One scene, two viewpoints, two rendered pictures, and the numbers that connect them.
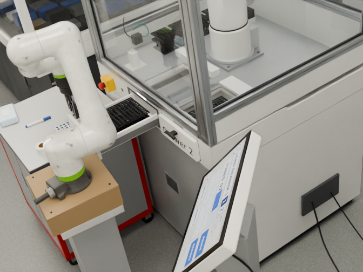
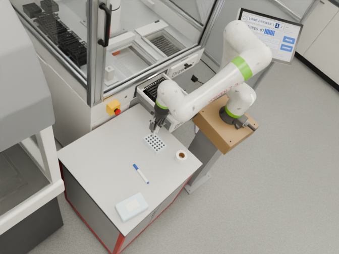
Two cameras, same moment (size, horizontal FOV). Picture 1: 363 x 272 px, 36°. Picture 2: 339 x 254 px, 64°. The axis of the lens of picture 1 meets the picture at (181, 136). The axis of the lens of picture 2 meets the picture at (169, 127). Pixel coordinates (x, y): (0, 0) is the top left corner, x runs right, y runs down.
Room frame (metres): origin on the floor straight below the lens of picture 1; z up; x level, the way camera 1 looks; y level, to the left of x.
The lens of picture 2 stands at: (2.83, 1.31, 2.13)
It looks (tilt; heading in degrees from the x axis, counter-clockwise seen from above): 52 degrees down; 234
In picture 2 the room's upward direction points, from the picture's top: 23 degrees clockwise
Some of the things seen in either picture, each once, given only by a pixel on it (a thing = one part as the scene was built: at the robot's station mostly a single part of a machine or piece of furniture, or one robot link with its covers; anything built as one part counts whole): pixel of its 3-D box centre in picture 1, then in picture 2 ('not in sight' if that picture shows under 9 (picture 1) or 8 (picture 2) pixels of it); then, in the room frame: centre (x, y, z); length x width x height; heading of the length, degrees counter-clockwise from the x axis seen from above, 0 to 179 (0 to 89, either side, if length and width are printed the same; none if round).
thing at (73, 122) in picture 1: (83, 136); (186, 115); (2.11, 0.44, 0.87); 0.29 x 0.02 x 0.11; 28
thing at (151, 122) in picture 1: (123, 119); (163, 95); (2.21, 0.26, 0.86); 0.40 x 0.26 x 0.06; 118
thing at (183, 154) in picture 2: (43, 148); (180, 156); (2.21, 0.67, 0.78); 0.07 x 0.07 x 0.04
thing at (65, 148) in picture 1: (66, 153); (239, 99); (1.81, 0.47, 1.02); 0.16 x 0.13 x 0.19; 106
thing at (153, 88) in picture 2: (121, 119); (164, 96); (2.21, 0.27, 0.87); 0.22 x 0.18 x 0.06; 118
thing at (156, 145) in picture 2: (68, 128); (154, 143); (2.34, 0.55, 0.78); 0.12 x 0.08 x 0.04; 116
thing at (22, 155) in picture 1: (76, 171); (125, 185); (2.48, 0.62, 0.38); 0.62 x 0.58 x 0.76; 28
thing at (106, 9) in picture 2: not in sight; (104, 27); (2.64, 0.38, 1.45); 0.05 x 0.03 x 0.19; 118
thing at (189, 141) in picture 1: (178, 136); (182, 66); (1.99, 0.01, 0.87); 0.29 x 0.02 x 0.11; 28
